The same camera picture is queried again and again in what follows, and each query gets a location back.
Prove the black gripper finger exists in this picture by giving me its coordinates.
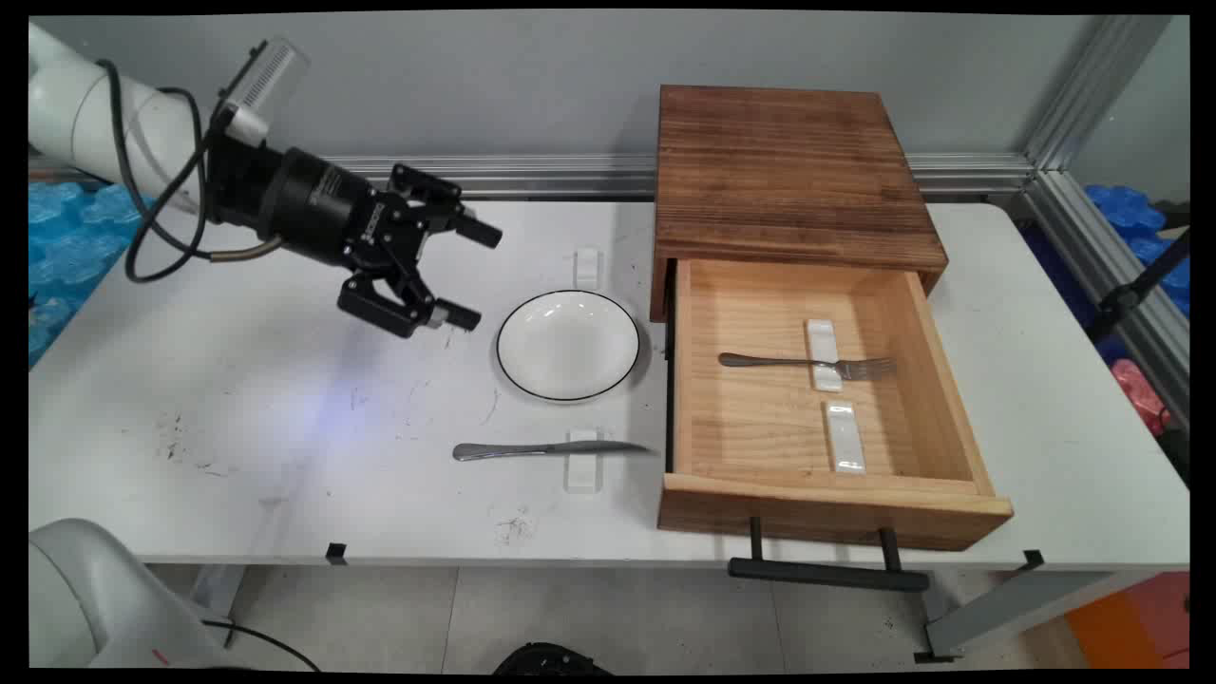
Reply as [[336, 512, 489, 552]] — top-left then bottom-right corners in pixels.
[[337, 249, 483, 339], [388, 163, 503, 250]]

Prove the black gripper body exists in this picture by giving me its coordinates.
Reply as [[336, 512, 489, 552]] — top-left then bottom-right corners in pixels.
[[258, 148, 426, 278]]

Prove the silver table knife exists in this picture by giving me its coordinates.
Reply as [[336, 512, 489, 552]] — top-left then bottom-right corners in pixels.
[[452, 440, 652, 464]]

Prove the white plate with black rim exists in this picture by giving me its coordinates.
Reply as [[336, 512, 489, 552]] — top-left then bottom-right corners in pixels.
[[495, 289, 642, 403]]

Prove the grey table leg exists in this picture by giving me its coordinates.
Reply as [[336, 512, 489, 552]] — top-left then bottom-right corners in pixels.
[[914, 570, 1168, 664], [190, 565, 250, 649]]

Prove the dark wooden drawer cabinet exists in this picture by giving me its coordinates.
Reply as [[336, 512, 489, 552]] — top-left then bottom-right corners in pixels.
[[650, 85, 949, 324]]

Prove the silver fork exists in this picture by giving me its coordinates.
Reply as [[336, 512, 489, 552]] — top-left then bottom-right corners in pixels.
[[718, 351, 899, 383]]

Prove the black round object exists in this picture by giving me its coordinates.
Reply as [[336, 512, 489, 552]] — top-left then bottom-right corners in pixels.
[[492, 642, 614, 675]]

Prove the light wooden drawer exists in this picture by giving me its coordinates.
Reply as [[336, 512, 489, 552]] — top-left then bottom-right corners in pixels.
[[656, 256, 1015, 553]]

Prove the red bag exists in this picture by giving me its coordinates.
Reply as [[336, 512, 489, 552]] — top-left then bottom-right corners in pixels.
[[1111, 358, 1175, 438]]

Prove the orange box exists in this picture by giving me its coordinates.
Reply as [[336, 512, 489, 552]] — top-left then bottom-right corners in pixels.
[[1064, 570, 1190, 671]]

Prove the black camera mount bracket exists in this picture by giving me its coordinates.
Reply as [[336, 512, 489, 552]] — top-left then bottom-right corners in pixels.
[[202, 123, 286, 234]]

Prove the long black arm cable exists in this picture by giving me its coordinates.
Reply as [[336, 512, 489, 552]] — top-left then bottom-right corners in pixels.
[[201, 619, 322, 672], [157, 85, 286, 265]]

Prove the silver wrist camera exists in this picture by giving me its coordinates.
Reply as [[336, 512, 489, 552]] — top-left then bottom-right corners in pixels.
[[218, 38, 311, 145]]

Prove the aluminium frame rail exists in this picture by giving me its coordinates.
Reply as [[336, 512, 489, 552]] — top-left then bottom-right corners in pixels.
[[28, 152, 1036, 203], [1018, 169, 1190, 430]]

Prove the black drawer handle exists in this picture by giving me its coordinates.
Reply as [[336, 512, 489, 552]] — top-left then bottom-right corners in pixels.
[[728, 516, 932, 594]]

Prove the aluminium frame post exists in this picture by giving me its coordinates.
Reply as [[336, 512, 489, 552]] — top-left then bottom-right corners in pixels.
[[1024, 14, 1175, 174]]

